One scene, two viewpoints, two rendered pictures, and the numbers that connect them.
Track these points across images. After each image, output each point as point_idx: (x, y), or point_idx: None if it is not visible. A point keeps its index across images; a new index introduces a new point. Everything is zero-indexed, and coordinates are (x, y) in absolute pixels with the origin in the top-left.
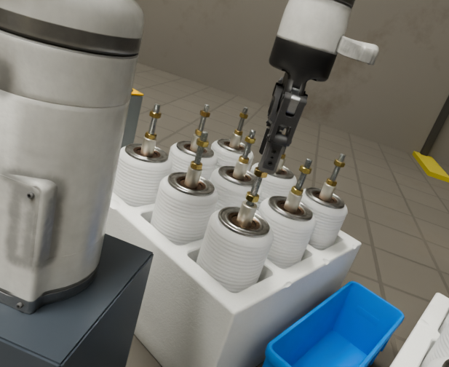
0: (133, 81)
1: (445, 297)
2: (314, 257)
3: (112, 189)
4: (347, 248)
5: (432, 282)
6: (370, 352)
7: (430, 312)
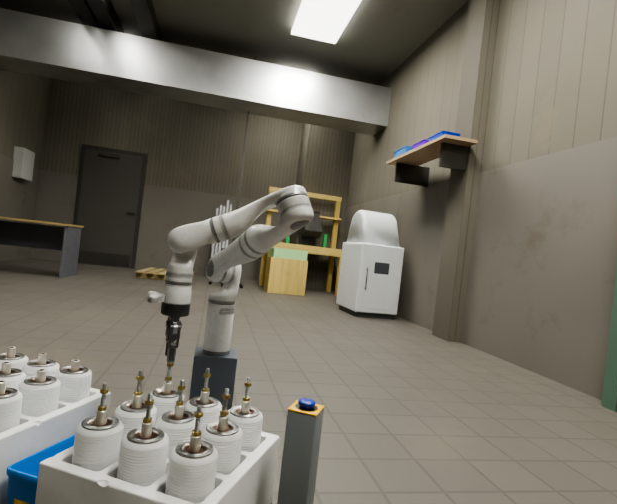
0: (208, 307)
1: None
2: None
3: (205, 330)
4: (64, 451)
5: None
6: (64, 440)
7: (22, 427)
